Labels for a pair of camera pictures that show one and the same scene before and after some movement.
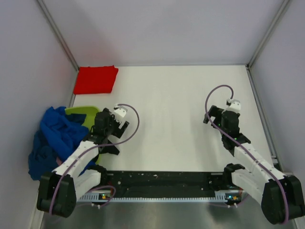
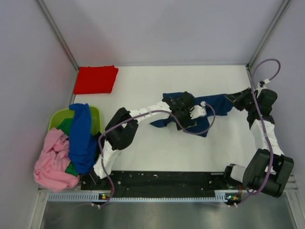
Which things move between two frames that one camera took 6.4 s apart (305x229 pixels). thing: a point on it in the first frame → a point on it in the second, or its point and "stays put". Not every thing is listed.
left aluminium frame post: x=56 y=32 stays put
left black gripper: x=119 y=131 → x=188 y=118
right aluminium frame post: x=283 y=4 stays put
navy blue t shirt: x=42 y=159 → x=216 y=105
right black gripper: x=216 y=112 → x=237 y=98
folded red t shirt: x=95 y=79 stays put
